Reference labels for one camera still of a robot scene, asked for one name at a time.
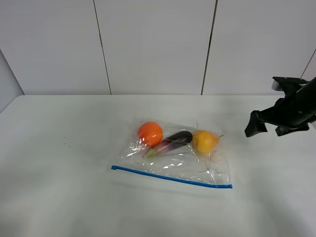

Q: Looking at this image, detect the purple eggplant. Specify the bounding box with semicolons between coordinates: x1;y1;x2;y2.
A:
143;131;193;158

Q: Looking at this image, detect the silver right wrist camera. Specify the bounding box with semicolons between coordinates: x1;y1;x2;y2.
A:
271;76;309;99

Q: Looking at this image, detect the orange fruit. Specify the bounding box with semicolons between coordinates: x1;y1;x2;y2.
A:
137;121;163;146

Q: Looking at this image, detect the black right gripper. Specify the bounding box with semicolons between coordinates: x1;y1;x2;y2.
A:
244;91;316;137

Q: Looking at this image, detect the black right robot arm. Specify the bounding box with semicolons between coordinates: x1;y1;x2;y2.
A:
244;77;316;137

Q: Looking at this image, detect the yellow pear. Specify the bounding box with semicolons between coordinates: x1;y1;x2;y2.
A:
192;130;221;154

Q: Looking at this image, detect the clear zip bag blue zipper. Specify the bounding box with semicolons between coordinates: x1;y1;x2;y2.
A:
110;118;233;190

